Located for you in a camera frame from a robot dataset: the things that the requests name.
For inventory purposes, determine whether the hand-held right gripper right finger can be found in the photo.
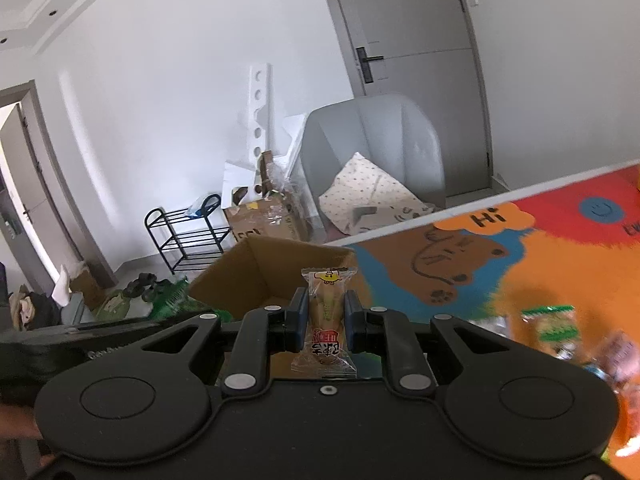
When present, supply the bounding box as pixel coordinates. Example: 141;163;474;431
344;290;508;395

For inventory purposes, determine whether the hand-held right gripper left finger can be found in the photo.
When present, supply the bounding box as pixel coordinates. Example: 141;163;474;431
141;287;309;396

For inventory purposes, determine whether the clear bread snack packet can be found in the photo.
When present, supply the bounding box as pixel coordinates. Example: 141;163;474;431
301;267;358;378

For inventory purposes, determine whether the green topped snack packet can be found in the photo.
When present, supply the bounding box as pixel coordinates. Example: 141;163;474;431
521;305;579;358

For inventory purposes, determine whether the person's left hand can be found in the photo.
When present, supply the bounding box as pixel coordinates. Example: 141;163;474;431
0;406;42;439

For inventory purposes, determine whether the dark cloth pile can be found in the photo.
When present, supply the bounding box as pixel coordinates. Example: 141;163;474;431
9;285;63;332

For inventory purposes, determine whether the white paper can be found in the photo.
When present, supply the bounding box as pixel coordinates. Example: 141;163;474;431
52;265;77;307

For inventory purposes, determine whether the pale green bag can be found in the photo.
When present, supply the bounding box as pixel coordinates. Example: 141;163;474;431
92;290;133;322

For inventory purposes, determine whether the small brown cardboard box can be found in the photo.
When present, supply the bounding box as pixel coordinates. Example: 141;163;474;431
70;262;108;311

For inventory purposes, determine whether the taped cardboard box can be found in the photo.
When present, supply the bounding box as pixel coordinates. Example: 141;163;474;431
222;195;308;253

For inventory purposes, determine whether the green striped packet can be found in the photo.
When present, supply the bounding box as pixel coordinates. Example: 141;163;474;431
150;280;232;322

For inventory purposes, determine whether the black shoe rack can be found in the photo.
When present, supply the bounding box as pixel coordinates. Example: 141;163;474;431
145;194;232;275

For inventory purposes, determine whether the polka dot cushion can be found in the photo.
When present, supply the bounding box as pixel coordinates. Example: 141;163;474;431
319;152;436;236

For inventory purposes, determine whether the blue and white bag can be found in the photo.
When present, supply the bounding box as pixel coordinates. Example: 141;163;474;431
186;195;216;218

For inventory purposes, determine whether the brown cardboard strip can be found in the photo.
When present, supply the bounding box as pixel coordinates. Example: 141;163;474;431
256;150;281;196

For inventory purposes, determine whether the white foam piece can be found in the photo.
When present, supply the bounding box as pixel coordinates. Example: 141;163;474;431
281;114;309;176

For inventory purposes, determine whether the colourful cartoon table mat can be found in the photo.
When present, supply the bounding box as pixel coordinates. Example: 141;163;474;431
345;160;640;461

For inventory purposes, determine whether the grey chair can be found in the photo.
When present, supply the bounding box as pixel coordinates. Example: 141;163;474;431
295;92;448;233

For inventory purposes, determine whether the white foam board with holes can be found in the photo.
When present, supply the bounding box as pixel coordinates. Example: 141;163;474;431
237;62;273;171

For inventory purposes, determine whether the grey door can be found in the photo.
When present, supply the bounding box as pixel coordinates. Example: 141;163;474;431
325;0;493;198

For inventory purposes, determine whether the grey door frame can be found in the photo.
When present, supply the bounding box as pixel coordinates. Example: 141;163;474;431
0;80;118;293

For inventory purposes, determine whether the black door handle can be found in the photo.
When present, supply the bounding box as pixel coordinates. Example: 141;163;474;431
355;46;385;84

